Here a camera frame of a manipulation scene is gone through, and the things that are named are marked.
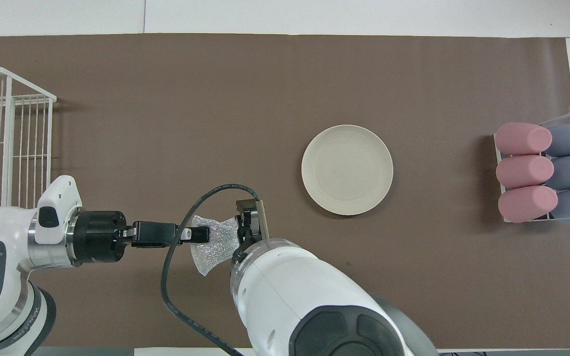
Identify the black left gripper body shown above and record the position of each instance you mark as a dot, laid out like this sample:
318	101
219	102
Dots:
97	237

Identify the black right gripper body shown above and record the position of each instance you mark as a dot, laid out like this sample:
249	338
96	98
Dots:
248	205

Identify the silver mesh sponge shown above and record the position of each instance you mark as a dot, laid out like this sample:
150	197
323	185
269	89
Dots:
220	242

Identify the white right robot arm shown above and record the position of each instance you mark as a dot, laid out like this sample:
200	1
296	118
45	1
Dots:
305	291

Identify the cream round plate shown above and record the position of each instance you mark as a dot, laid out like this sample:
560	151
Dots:
347	170

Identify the brown table mat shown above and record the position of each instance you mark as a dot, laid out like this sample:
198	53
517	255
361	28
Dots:
191	99

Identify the pink cup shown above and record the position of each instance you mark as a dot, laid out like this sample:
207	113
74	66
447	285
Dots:
522	138
525	171
527	203

